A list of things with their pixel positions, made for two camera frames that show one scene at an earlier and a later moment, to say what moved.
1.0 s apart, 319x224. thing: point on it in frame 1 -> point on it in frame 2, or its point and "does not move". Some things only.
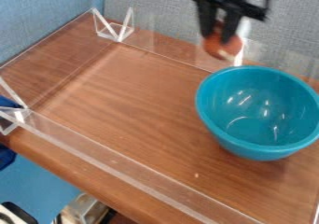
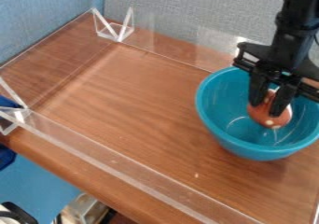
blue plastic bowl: [257, 112] does not move
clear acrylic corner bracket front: [12, 108] does not move
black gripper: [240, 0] -> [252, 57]
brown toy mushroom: [220, 49] -> [260, 112]
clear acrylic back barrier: [280, 41] does not move
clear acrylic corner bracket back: [112, 30] does not move
